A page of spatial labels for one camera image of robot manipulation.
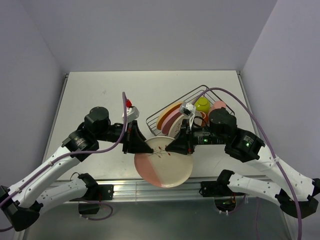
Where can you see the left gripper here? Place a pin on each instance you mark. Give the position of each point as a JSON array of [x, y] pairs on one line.
[[134, 140]]

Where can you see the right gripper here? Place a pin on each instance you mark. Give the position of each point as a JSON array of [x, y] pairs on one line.
[[184, 143]]

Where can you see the cream yellow floral plate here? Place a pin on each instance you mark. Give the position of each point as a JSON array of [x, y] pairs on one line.
[[176, 126]]

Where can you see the pink plastic plate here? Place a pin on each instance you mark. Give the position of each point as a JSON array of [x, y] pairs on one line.
[[169, 120]]

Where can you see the cream pink floral plate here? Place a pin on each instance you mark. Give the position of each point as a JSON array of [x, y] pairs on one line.
[[162, 168]]

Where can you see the yellow plastic plate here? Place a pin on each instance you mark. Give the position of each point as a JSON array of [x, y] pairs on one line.
[[166, 112]]

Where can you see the lime green bowl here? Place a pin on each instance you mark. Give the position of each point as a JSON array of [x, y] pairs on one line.
[[203, 105]]

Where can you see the salmon pink cup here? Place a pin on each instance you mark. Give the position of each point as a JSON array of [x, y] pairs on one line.
[[218, 105]]

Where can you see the orange black mug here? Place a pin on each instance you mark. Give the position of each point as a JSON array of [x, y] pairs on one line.
[[204, 116]]

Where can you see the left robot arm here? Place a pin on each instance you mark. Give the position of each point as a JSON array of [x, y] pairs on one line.
[[24, 202]]

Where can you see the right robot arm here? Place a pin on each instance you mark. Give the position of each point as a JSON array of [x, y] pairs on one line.
[[287, 187]]

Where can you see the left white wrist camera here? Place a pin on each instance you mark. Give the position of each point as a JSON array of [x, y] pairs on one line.
[[132, 112]]

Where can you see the aluminium mounting rail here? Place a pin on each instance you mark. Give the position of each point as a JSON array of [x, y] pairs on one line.
[[138, 190]]

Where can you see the dark wire dish rack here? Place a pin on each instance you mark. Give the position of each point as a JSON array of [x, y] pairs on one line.
[[190, 96]]

